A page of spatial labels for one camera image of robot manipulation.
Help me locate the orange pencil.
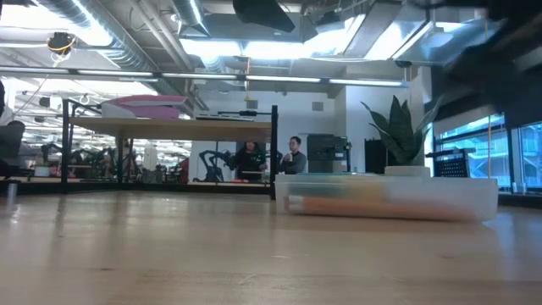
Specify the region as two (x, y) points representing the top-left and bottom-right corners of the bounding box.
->
(289, 195), (478, 223)

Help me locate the clear pencil box blue lid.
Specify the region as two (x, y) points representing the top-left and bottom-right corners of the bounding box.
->
(274, 171), (501, 225)

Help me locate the white desk calculator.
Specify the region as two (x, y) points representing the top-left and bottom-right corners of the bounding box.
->
(195, 111), (256, 122)

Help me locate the long ceiling light bar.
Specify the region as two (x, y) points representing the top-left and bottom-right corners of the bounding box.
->
(0, 65), (411, 89)

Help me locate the person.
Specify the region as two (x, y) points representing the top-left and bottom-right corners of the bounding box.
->
(278, 136), (307, 175)
(234, 141), (269, 182)

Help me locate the pink stapler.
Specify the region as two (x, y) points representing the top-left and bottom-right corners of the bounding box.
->
(101, 94), (190, 120)

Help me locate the black cabinet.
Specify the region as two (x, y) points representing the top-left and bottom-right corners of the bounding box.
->
(307, 134), (349, 175)

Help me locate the green snake plant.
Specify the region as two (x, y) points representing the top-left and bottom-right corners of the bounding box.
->
(360, 94), (445, 167)

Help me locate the white plant pot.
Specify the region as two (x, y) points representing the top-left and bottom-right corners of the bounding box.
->
(384, 165), (432, 179)

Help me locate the black perforated stand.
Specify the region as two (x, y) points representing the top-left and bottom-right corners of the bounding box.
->
(425, 147), (478, 178)

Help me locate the dark office chair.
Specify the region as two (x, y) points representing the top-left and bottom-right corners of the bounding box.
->
(0, 120), (27, 177)

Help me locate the wooden shelf with black frame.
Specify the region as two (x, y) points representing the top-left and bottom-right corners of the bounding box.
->
(69, 117), (273, 142)

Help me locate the black ceiling cable reel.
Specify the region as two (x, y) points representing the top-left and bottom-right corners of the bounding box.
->
(46, 31), (78, 56)

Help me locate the yellow hanging cable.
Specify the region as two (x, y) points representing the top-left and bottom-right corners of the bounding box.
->
(486, 114), (495, 179)

